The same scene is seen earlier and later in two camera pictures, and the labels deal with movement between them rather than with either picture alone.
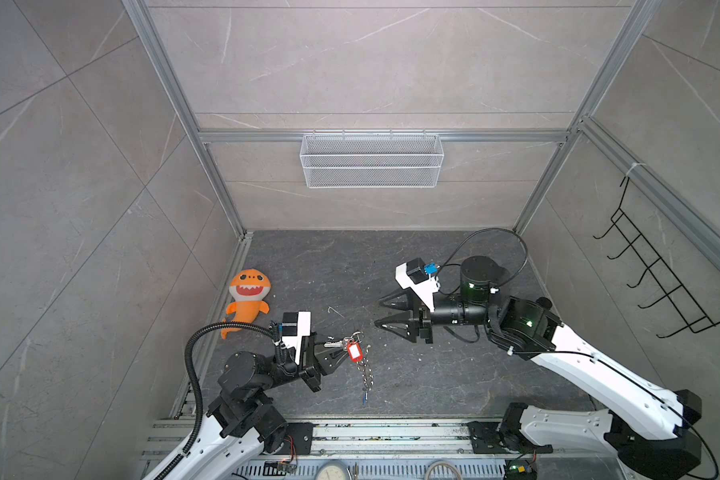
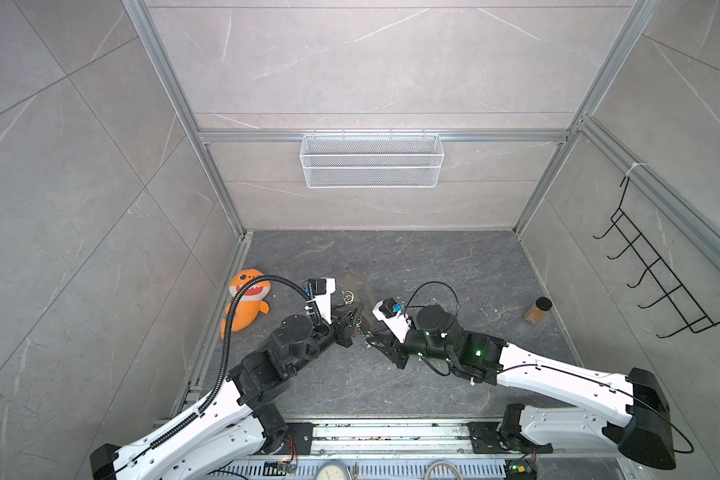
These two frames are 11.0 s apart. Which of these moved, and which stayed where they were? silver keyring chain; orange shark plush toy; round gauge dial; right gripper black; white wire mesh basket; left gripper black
Moved: silver keyring chain; right gripper black; left gripper black
Stayed: round gauge dial; white wire mesh basket; orange shark plush toy
